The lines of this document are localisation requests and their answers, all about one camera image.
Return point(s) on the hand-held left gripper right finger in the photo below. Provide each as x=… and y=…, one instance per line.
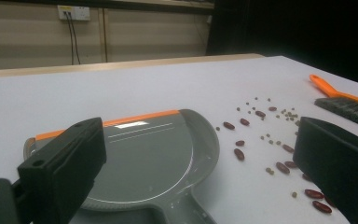
x=338, y=161

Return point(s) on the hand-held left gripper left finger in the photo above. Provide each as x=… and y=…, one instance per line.
x=62, y=168

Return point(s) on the group of small green beans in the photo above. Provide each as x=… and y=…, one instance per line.
x=269, y=170

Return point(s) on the grey dustpan with orange edge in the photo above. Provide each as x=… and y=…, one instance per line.
x=149, y=155

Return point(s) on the group of red beans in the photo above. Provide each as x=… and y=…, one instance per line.
x=239, y=154

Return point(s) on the white table cover sheet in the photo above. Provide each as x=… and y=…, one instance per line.
x=136, y=90

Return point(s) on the wooden table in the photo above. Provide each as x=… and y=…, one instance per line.
x=105, y=66

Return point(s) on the black curtain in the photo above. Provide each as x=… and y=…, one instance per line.
x=292, y=31

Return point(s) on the black horizontal metal bar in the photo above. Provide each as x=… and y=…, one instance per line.
x=121, y=3

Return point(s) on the white wall socket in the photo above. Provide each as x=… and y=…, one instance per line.
x=77, y=13

